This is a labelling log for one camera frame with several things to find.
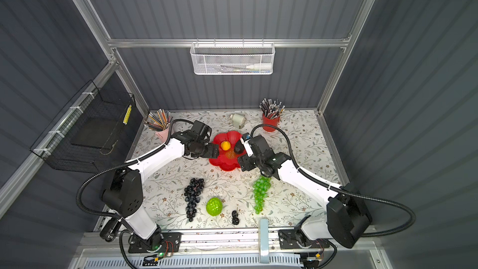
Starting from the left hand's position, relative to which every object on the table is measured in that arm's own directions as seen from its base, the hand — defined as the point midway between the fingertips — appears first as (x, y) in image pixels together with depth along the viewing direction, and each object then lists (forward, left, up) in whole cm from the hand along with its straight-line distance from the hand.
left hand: (212, 152), depth 90 cm
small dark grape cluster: (-29, -10, -8) cm, 32 cm away
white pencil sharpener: (+24, -13, -3) cm, 28 cm away
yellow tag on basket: (+12, +37, +16) cm, 42 cm away
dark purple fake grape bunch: (-18, +9, -6) cm, 20 cm away
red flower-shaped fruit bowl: (+1, -7, -10) cm, 12 cm away
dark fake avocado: (+5, -13, -4) cm, 15 cm away
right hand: (-6, -17, +4) cm, 18 cm away
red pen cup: (+18, -30, +1) cm, 36 cm away
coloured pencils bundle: (+22, +30, +1) cm, 37 cm away
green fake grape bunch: (-17, -22, -5) cm, 28 cm away
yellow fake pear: (+7, -6, -5) cm, 11 cm away
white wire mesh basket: (+54, -12, +18) cm, 58 cm away
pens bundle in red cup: (+20, -32, +8) cm, 39 cm away
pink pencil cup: (+14, +27, -1) cm, 30 cm away
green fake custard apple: (-24, -2, -4) cm, 25 cm away
